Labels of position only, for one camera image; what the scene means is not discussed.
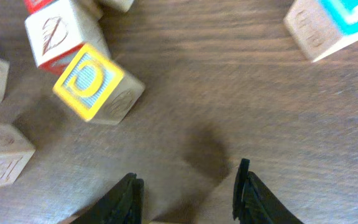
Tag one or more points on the red U block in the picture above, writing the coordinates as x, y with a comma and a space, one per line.
42, 3

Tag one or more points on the yellow C block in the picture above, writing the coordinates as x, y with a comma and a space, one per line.
98, 89

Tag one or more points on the red Y block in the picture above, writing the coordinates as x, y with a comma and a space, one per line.
15, 152

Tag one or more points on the blue P block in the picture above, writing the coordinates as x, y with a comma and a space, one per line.
322, 27

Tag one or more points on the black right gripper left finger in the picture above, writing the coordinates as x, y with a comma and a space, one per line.
121, 205

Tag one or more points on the leaf picture block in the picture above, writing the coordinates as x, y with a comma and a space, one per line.
58, 31

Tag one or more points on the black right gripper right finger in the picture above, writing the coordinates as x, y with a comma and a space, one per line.
254, 203

